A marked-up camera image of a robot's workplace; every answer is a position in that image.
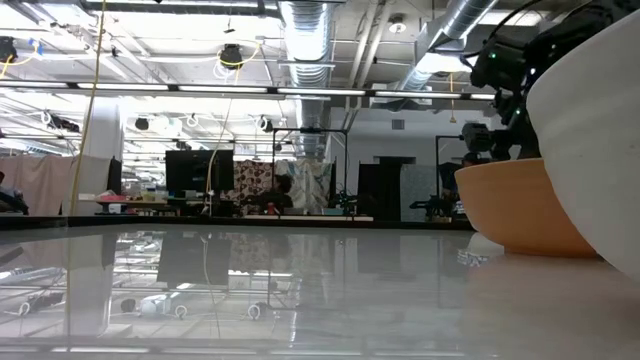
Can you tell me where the black cabinet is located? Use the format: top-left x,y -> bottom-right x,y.
357,156 -> 401,221

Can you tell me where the silver smooth ventilation duct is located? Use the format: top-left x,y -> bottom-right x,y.
394,0 -> 501,104

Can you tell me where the cream white bowl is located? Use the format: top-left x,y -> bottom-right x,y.
525,8 -> 640,285

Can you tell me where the light patterned cloth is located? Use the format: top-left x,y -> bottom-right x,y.
272,158 -> 334,214

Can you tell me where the black metal frame stand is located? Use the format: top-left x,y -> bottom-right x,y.
271,127 -> 350,217

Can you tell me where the yellow extension cable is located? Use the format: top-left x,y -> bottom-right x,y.
66,0 -> 107,217

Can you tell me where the brown patterned cloth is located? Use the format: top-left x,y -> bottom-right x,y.
233,159 -> 275,201

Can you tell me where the pink curtain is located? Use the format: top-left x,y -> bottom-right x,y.
0,154 -> 112,217

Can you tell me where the silver ribbed ventilation duct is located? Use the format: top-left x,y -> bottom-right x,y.
277,0 -> 337,156

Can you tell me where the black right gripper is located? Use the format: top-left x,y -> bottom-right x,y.
492,89 -> 542,161

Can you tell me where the person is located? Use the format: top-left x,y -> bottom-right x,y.
0,171 -> 30,216
244,173 -> 295,217
438,152 -> 482,217

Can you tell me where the black ceiling cord reel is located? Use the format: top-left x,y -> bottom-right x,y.
218,43 -> 245,70

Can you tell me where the orange bowl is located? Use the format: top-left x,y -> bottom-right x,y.
454,157 -> 600,259

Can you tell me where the black monitor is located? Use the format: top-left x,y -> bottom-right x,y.
165,149 -> 235,194

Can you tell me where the long ceiling light bar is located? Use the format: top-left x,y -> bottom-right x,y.
0,81 -> 496,101

